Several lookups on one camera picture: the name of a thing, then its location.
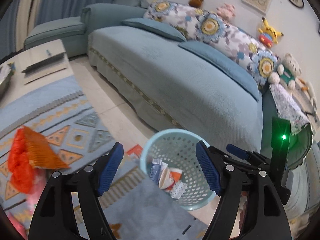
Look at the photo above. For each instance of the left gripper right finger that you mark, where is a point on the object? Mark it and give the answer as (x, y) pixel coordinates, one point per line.
(264, 215)

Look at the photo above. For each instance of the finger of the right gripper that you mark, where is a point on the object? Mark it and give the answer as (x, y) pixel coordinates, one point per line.
(238, 153)

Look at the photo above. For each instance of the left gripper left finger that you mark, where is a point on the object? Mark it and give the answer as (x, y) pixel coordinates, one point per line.
(54, 216)

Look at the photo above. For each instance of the pink peach drink bottle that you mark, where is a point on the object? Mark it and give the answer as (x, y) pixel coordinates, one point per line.
(39, 184)

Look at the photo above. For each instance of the orange foil snack wrapper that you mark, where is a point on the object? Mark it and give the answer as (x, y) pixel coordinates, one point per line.
(39, 152)

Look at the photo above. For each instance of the heart patterned white paper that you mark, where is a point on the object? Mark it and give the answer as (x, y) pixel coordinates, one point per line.
(178, 190)

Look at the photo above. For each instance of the orange red plastic bag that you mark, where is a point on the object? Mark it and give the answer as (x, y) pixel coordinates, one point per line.
(22, 173)

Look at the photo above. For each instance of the orange white paper cup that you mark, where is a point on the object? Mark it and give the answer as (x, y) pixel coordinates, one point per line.
(169, 177)

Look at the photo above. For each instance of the white blue milk carton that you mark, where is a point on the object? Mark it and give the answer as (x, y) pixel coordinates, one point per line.
(156, 170)

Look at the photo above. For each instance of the light blue plastic basket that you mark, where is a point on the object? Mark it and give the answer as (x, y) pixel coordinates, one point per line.
(176, 147)

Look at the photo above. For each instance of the blue seat cushion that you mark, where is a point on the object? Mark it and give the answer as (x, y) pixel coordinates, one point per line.
(224, 64)
(161, 29)

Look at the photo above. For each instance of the blue fabric sofa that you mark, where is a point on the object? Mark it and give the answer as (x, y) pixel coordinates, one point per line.
(167, 86)

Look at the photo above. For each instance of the white teddy bear plush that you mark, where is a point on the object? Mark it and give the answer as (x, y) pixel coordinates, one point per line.
(287, 72)

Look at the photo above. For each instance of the blue patterned rug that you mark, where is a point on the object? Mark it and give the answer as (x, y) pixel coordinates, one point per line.
(133, 206)

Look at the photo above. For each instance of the yellow pikachu plush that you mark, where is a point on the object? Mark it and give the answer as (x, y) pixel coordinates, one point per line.
(268, 36)

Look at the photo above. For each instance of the floral sofa back cushion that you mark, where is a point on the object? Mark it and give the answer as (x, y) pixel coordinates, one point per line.
(207, 27)

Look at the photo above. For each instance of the pink pig plush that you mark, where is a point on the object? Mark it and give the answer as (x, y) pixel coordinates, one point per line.
(226, 12)

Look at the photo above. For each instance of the white coffee table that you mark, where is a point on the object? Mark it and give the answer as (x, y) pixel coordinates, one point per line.
(23, 83)

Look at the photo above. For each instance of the dark oval bowl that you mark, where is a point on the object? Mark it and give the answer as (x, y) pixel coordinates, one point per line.
(7, 71)

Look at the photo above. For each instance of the brown monkey plush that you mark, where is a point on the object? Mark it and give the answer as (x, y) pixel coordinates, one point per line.
(195, 3)

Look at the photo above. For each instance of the blue window curtains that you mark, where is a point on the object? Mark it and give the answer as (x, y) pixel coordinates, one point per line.
(22, 16)

